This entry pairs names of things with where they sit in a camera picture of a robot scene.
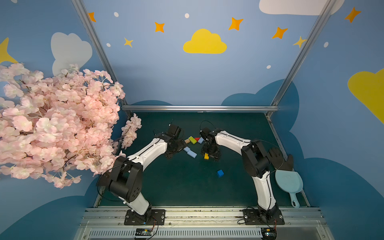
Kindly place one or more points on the black rubber glove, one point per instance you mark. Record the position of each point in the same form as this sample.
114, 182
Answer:
278, 161

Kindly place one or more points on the pink cherry blossom tree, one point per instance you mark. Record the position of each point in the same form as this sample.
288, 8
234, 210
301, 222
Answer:
51, 126

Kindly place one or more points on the aluminium back frame bar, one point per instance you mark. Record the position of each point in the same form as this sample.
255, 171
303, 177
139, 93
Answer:
159, 108

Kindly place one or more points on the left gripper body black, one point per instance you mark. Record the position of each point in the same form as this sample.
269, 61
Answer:
177, 144

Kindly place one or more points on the aluminium front rail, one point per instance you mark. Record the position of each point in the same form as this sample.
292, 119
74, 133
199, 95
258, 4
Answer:
203, 223

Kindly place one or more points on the blue cube block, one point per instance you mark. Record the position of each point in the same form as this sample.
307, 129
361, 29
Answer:
220, 173

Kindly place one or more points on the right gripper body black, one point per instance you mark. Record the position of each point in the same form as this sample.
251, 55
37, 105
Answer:
210, 150

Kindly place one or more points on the controller board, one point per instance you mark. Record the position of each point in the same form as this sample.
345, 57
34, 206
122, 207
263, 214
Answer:
268, 234
143, 233

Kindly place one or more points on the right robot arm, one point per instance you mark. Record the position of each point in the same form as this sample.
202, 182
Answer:
256, 160

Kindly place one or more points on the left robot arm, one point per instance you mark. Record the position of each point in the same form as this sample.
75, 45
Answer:
125, 179

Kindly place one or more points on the right controller board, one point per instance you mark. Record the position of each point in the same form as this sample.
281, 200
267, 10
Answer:
268, 234

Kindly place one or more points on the light blue dustpan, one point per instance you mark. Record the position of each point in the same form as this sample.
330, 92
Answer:
290, 182

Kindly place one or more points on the lime green rectangular block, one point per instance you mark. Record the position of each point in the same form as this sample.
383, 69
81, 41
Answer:
192, 140

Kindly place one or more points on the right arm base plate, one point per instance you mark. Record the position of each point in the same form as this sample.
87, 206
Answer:
256, 217

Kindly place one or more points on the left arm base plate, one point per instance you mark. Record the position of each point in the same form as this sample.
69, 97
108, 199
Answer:
152, 216

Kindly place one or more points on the left controller board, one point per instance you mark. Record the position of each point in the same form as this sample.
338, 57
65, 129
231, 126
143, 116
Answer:
143, 233

